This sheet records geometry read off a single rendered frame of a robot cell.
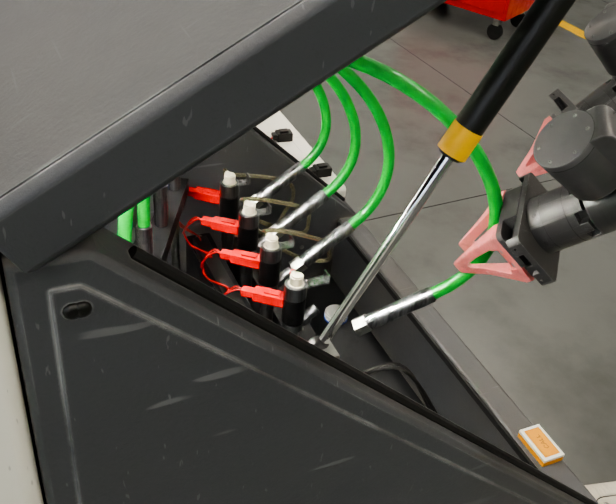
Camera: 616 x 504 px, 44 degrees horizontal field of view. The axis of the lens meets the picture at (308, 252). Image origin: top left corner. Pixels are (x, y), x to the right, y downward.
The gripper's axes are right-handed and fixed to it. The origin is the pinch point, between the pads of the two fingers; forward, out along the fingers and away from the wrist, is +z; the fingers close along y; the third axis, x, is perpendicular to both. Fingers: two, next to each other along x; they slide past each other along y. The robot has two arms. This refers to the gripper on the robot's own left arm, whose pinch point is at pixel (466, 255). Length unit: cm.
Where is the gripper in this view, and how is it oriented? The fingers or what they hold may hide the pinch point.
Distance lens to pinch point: 82.5
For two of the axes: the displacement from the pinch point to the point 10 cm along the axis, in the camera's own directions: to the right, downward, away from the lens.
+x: 6.7, 6.4, 3.8
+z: -6.8, 3.2, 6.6
